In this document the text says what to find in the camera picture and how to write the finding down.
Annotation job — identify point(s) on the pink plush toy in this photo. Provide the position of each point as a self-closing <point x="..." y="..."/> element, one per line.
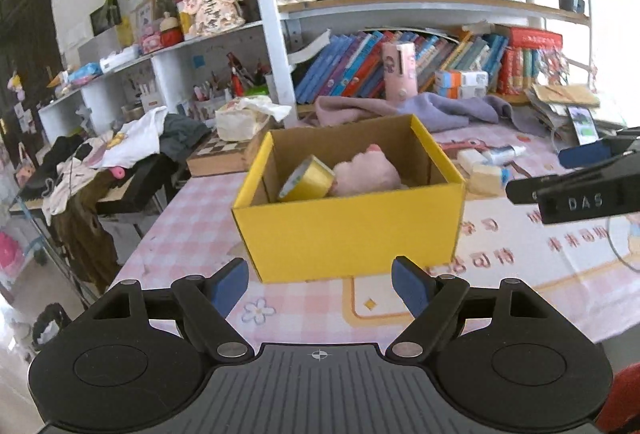
<point x="367" y="171"/>

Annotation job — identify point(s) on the pink checked printed tablecloth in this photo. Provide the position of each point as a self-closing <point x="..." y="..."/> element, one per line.
<point x="180" y="234"/>

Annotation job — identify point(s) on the yellow tape roll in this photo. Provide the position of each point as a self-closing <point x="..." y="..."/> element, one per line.
<point x="312" y="181"/>

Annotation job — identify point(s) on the red round jar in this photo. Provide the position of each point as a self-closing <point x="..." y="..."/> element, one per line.
<point x="171" y="31"/>

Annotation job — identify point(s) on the red thick books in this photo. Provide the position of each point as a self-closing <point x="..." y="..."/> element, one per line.
<point x="530" y="44"/>

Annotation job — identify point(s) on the blue tissue packet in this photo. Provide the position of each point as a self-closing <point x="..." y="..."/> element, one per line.
<point x="84" y="74"/>

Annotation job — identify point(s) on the orange white small boxes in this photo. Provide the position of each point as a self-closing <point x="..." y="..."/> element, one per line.
<point x="460" y="85"/>

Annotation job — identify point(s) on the red toy figure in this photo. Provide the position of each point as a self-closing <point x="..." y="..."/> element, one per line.
<point x="236" y="81"/>

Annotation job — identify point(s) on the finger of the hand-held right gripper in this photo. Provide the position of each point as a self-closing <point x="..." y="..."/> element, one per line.
<point x="575" y="201"/>
<point x="585" y="155"/>

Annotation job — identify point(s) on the red garment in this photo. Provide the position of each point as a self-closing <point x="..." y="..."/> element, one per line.
<point x="622" y="404"/>

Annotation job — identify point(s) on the row of blue books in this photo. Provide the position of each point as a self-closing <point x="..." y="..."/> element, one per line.
<point x="350" y="69"/>

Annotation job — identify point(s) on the wooden chessboard box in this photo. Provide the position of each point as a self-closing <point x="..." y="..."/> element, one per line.
<point x="220" y="156"/>

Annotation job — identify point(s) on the cream rectangular box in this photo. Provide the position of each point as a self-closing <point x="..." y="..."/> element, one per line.
<point x="487" y="179"/>

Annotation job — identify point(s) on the black smartphone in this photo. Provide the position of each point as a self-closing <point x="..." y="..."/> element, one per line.
<point x="582" y="126"/>

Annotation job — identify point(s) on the pink floral figurine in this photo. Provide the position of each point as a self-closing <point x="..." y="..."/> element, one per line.
<point x="215" y="9"/>

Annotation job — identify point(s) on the white rectangular block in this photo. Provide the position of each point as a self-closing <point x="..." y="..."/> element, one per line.
<point x="470" y="157"/>

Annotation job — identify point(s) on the pile of clothes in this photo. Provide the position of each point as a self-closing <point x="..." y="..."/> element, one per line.
<point x="130" y="144"/>

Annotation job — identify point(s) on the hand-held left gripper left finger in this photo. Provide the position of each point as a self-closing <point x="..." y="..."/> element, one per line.
<point x="230" y="284"/>

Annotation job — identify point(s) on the purple pink cloth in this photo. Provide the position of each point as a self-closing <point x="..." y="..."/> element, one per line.
<point x="450" y="106"/>

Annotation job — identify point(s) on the pink cylindrical container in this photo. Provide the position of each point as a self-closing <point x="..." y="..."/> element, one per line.
<point x="400" y="74"/>

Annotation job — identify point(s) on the small black speaker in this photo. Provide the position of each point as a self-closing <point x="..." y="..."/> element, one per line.
<point x="570" y="0"/>

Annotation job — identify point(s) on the colourful sticker bundle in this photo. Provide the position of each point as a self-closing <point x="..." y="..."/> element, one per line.
<point x="555" y="66"/>

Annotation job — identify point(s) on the black side table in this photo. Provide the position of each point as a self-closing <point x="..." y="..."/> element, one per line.
<point x="145" y="184"/>

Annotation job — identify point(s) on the white side shelf unit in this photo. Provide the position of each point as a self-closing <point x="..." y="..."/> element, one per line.
<point x="165" y="64"/>

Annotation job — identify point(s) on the white bookshelf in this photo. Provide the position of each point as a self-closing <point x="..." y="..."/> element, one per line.
<point x="272" y="39"/>

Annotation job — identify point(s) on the yellow cardboard box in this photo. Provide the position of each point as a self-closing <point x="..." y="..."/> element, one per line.
<point x="350" y="234"/>

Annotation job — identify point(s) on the brown paper envelope stack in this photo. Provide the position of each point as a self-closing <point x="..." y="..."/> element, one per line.
<point x="565" y="94"/>

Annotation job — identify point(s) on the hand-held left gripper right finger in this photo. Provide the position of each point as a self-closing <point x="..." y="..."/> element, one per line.
<point x="407" y="286"/>

